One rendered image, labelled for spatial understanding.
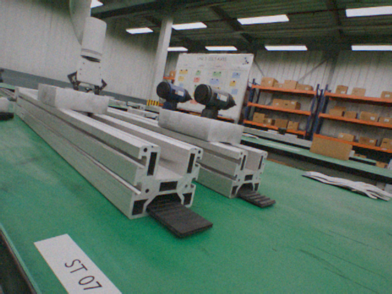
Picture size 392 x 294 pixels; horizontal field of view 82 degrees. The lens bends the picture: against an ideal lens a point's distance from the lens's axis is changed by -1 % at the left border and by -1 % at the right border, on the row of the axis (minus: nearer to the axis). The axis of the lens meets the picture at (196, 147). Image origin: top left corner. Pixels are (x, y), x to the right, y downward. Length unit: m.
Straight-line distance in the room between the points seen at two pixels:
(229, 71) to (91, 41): 2.96
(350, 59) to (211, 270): 11.36
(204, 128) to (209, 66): 3.69
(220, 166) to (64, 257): 0.28
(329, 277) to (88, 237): 0.23
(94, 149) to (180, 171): 0.13
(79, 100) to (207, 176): 0.31
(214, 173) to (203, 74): 3.75
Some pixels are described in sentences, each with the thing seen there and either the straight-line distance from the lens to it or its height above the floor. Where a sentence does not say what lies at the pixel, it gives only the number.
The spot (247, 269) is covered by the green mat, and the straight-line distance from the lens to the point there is 0.24.
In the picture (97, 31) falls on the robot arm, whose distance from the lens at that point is 1.11.
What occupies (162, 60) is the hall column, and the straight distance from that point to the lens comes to 9.26.
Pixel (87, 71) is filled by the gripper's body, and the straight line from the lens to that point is 1.10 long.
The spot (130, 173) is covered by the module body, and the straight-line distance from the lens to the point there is 0.27.
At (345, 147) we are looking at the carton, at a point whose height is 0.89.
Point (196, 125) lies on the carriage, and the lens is 0.44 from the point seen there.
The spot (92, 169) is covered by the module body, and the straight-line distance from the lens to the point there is 0.36.
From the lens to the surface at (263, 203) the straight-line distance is 0.40.
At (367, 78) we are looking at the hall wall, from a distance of 11.22.
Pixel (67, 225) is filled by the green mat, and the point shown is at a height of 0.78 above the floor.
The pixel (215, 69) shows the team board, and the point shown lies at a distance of 4.00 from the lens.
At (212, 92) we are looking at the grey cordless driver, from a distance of 0.67.
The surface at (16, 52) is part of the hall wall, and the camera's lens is 12.33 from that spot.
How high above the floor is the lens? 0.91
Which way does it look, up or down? 8 degrees down
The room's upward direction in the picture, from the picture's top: 12 degrees clockwise
